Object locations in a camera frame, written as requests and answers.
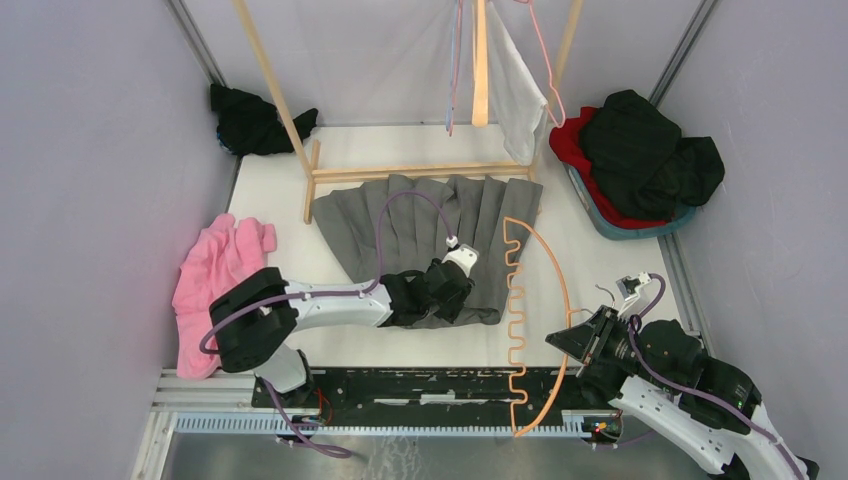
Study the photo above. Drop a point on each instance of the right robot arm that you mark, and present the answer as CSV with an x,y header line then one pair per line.
x,y
659,374

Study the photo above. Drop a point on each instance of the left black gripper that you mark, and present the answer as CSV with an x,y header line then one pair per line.
x,y
451,311

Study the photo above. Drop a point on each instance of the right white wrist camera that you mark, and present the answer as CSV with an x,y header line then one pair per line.
x,y
635,297

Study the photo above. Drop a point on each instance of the black garment corner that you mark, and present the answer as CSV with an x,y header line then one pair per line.
x,y
247,124
643,164

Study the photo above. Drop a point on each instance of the pink wire hanger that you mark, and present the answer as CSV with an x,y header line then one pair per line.
x,y
555,105

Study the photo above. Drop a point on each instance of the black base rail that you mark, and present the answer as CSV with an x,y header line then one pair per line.
x,y
440,397

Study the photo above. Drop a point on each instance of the pink garment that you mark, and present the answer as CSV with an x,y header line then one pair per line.
x,y
226,252

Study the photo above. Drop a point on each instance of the wooden clothes rack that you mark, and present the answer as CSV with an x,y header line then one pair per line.
x,y
310,161

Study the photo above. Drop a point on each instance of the grey garment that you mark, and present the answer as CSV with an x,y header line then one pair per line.
x,y
400,224

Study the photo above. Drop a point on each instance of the red garment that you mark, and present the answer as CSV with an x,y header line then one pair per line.
x,y
564,142

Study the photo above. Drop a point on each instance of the white skirt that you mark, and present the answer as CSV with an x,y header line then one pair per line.
x,y
518,103

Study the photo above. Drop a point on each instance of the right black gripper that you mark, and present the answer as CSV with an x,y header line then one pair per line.
x,y
587,341

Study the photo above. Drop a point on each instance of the teal laundry basket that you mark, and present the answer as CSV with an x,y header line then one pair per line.
x,y
683,215

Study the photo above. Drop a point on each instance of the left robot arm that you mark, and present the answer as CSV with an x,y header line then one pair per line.
x,y
251,322

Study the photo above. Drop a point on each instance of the orange plastic hanger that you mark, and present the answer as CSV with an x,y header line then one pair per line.
x,y
518,317

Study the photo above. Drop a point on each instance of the white cable duct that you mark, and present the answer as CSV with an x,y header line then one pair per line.
x,y
566,424

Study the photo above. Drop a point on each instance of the wooden hanger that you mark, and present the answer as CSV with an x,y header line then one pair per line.
x,y
480,102

